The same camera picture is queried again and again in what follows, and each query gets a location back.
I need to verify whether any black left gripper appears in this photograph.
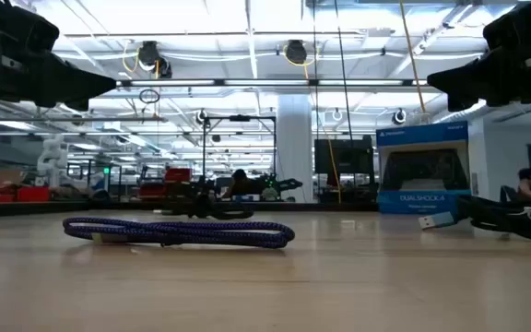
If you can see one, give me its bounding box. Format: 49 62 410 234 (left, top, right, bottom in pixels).
0 0 117 113

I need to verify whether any black cable with silver plug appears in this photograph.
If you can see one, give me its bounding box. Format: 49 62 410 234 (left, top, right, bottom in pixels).
418 194 531 243

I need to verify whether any purple braided USB cable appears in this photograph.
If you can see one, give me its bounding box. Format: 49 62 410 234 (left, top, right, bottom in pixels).
62 217 296 251

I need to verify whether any black USB cable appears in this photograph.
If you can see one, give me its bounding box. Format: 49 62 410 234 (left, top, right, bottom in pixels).
172 197 255 221

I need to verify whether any blue DualShock 4 box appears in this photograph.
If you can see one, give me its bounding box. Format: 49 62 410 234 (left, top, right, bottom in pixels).
375 120 473 216

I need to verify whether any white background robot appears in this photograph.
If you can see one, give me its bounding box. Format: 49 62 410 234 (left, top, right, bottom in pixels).
36 133 71 188

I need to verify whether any person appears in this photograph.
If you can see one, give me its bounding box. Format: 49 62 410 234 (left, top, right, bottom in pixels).
225 168 267 200
499 166 531 202

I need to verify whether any red storage bin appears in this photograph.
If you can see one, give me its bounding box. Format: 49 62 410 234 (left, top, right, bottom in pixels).
16 185 52 203
163 167 194 184

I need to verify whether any black cabinet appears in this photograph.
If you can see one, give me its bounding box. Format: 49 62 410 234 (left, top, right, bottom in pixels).
313 136 378 205

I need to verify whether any white pillar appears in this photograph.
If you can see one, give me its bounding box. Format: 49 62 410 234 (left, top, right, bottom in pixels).
276 93 315 204

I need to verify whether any long ceiling light bar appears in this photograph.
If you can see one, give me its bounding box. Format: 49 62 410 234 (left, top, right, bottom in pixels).
116 77 429 90

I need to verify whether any yellow hanging cable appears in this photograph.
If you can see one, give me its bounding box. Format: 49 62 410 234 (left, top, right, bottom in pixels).
398 0 428 114
326 132 342 205

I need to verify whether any black ceiling cord reel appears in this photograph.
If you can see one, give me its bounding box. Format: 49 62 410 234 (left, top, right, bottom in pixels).
136 40 173 80
283 39 310 66

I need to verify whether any black aluminium table frame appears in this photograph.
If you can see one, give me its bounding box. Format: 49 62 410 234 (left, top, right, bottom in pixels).
0 200 380 219

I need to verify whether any black hanging cable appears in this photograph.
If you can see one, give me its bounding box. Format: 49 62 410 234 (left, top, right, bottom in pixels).
311 0 319 139
333 0 355 140

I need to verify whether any black metal frame rig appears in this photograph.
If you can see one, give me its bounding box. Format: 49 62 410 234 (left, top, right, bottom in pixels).
200 114 278 186

